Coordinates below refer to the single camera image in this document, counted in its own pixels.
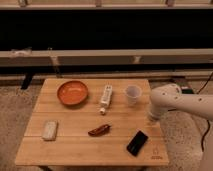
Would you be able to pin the black rectangular eraser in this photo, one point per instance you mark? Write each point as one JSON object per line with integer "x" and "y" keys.
{"x": 136, "y": 143}

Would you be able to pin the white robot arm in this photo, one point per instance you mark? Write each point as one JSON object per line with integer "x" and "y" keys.
{"x": 170, "y": 96}

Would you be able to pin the white tube bottle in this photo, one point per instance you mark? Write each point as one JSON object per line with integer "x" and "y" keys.
{"x": 106, "y": 99}

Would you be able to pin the clear plastic cup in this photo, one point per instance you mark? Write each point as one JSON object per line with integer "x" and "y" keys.
{"x": 132, "y": 94}

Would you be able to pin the orange bowl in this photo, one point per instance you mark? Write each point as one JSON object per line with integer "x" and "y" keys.
{"x": 72, "y": 92}

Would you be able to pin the dark red chili pepper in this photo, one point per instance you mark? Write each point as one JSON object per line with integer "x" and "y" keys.
{"x": 100, "y": 130}

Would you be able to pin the black power box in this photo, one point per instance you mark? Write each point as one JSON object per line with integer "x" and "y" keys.
{"x": 187, "y": 90}

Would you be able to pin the grey metal rail beam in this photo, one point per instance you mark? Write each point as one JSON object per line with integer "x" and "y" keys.
{"x": 15, "y": 58}

